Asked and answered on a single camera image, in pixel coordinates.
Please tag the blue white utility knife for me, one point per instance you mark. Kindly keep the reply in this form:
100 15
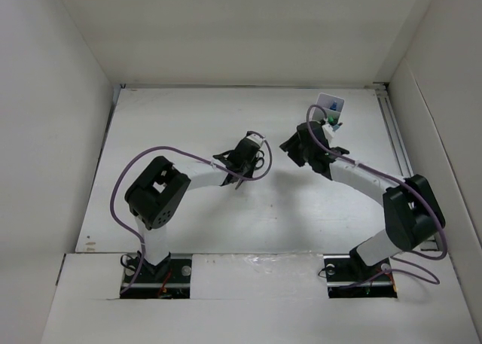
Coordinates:
336 126

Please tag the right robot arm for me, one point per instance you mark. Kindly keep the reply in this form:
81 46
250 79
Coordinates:
410 210

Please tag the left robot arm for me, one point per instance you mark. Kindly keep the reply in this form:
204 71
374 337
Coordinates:
156 194

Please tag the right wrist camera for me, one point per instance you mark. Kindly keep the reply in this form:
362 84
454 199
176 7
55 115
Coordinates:
328 131

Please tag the aluminium rail right side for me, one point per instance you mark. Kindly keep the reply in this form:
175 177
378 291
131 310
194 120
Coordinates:
394 133

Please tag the white divided container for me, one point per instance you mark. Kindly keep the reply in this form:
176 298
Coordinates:
325 100

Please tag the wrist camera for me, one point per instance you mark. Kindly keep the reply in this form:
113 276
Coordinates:
328 131
257 138

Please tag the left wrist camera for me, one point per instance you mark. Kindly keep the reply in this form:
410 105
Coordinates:
257 138

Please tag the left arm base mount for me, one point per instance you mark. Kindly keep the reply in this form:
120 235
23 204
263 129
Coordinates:
170 280

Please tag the black handled scissors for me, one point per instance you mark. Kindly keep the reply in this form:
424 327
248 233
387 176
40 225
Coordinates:
259 160

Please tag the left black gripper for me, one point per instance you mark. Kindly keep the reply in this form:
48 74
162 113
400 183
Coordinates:
253 162

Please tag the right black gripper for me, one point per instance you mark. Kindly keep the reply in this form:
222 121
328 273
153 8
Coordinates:
291 145

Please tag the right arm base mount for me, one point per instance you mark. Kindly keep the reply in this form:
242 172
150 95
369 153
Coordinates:
347 278

